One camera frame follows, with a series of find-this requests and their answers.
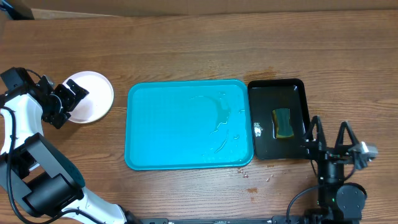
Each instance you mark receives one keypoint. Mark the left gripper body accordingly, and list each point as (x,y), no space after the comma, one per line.
(60,104)

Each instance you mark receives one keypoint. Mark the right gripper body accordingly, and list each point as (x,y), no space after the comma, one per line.
(321,155)

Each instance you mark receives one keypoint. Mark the white plate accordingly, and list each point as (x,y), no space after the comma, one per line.
(97,103)

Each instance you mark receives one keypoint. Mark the green yellow sponge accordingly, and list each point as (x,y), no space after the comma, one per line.
(282,123)

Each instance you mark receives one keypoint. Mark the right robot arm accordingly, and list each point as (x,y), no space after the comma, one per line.
(339,201)

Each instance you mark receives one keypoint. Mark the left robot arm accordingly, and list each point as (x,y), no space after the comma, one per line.
(37,177)

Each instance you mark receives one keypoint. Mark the black rectangular water tray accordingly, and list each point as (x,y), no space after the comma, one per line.
(266,96)

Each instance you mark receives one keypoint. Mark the teal plastic serving tray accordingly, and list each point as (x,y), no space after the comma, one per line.
(188,125)

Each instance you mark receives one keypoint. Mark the dark object top left corner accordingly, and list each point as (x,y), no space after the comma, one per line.
(17,10)

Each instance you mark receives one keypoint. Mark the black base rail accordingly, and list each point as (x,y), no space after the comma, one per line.
(277,219)

